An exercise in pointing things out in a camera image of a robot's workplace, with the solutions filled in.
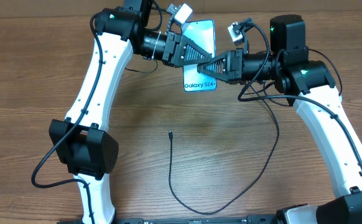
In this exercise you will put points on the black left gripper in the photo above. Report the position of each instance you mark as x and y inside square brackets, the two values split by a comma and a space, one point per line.
[177, 42]

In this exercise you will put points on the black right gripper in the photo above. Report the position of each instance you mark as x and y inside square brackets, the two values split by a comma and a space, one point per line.
[229, 68]

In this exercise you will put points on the blue Galaxy smartphone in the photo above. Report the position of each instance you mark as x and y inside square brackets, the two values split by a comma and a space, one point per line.
[202, 33]

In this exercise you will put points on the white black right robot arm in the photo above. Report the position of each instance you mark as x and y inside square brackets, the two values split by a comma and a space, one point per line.
[310, 89]

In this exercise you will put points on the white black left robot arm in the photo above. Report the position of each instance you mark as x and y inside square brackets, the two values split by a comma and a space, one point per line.
[81, 140]

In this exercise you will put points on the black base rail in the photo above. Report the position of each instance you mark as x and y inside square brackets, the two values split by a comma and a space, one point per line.
[249, 219]

